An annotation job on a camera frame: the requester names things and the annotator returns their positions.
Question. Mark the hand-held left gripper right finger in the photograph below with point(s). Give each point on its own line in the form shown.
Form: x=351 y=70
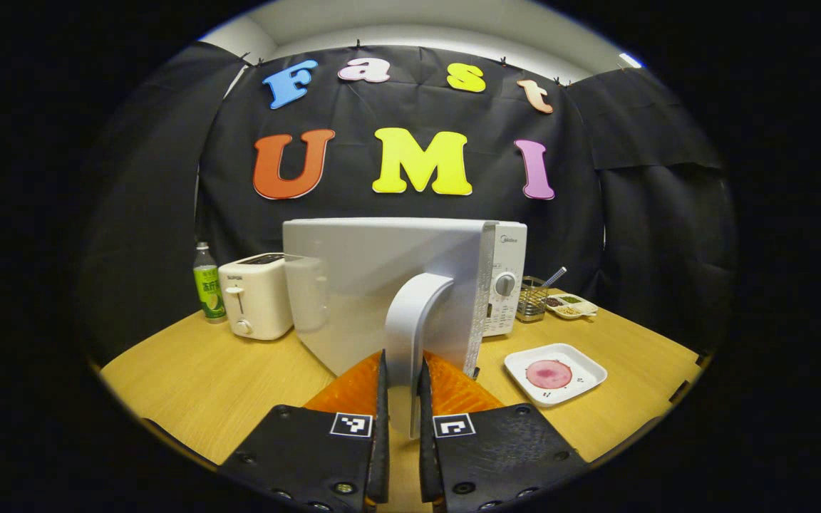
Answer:
x=426 y=442

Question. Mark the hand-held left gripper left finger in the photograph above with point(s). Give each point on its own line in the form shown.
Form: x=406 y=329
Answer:
x=383 y=442

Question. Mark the pink round meat slice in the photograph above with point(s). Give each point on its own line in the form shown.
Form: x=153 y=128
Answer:
x=549 y=374

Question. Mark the white square plate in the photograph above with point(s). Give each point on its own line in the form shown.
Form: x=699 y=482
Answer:
x=581 y=370

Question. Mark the white microwave oven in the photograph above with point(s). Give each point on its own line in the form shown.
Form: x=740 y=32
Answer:
x=382 y=256

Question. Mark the white toaster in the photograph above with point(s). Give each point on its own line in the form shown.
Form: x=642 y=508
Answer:
x=257 y=296

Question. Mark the white divided condiment dish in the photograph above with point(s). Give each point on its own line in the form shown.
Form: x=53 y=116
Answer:
x=573 y=308

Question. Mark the green drink bottle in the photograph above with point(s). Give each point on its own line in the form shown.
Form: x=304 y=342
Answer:
x=209 y=288

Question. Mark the black backdrop cloth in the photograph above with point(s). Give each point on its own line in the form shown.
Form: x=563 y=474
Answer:
x=353 y=114

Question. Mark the small ceiling light panel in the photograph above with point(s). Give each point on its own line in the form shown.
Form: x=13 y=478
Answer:
x=631 y=60

